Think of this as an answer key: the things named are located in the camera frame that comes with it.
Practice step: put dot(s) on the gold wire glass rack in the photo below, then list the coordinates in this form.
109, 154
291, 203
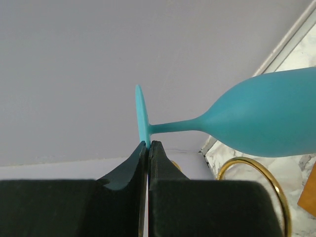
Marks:
271, 182

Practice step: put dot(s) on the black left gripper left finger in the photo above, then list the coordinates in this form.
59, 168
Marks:
111, 206

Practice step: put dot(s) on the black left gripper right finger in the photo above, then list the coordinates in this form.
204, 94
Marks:
162, 172

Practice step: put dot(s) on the blue plastic goblet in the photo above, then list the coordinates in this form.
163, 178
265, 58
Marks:
269, 115

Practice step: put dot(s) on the wine glass rack wooden base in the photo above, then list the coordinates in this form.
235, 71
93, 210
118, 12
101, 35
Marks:
307, 199

